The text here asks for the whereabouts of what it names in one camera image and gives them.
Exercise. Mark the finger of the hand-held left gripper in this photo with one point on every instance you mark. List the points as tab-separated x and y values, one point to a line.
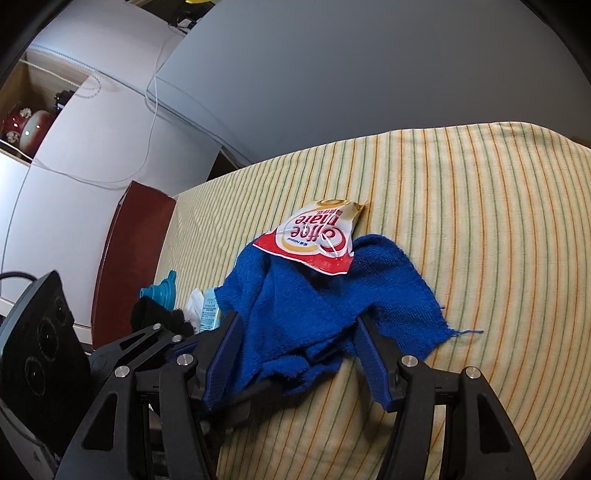
258	399
161	340

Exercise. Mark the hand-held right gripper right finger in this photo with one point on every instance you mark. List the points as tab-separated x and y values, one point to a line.
374	364

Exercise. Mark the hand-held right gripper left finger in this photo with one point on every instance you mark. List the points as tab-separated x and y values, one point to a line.
221	364

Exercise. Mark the teal silicone funnel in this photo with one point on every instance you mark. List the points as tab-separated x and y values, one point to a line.
161	290

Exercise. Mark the blue towel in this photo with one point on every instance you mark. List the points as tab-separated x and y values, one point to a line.
300	314

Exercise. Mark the red white creamer packet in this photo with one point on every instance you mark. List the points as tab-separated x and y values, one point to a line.
314	230

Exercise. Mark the black fuzzy cloth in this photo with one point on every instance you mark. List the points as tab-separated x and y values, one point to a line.
147	314

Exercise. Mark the light blue white packet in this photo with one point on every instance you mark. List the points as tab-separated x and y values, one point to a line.
210	314

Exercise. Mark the red-brown wooden board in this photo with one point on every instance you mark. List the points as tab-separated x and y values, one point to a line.
129	240

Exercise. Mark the striped bed sheet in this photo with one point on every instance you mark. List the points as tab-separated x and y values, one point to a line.
485	207

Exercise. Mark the wooden shelf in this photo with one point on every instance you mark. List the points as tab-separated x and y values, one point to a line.
27	87

